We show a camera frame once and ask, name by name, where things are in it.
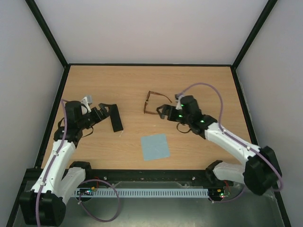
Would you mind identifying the purple cable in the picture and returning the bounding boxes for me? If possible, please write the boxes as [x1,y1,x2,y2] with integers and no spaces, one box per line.
[178,82,284,204]
[35,99,121,226]

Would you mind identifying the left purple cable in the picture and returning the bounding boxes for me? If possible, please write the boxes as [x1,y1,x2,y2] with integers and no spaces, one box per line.
[35,99,121,226]

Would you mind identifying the black glasses case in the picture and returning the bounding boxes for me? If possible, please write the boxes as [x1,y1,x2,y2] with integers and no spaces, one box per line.
[109,104,124,132]

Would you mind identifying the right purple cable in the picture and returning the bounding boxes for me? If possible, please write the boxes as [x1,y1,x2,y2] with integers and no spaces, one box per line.
[178,82,284,204]

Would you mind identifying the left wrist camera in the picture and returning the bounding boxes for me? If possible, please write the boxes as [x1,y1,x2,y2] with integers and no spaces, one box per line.
[80,95,93,115]

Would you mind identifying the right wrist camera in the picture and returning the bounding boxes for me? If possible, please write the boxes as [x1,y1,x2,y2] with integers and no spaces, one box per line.
[175,94,184,110]

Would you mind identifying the brown tortoiseshell sunglasses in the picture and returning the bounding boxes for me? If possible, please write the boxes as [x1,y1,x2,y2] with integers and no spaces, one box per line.
[143,91,172,115]

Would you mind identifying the black aluminium frame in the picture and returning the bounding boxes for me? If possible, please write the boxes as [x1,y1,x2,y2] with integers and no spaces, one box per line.
[4,0,292,227]

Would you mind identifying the blue cleaning cloth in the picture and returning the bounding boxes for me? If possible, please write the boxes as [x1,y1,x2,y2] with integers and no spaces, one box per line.
[141,134,170,161]

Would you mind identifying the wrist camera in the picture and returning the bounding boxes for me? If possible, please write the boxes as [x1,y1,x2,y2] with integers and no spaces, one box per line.
[80,95,93,115]
[175,94,184,110]

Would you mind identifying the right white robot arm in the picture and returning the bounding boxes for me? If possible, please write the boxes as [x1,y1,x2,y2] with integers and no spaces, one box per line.
[156,96,282,195]

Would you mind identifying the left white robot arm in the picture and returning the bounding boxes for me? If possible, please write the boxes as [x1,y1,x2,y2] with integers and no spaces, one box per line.
[19,98,110,227]

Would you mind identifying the white slotted cable duct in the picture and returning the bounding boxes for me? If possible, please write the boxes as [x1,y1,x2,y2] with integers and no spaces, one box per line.
[73,188,209,198]

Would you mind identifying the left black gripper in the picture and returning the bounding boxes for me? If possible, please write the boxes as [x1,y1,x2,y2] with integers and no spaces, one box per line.
[78,103,113,130]

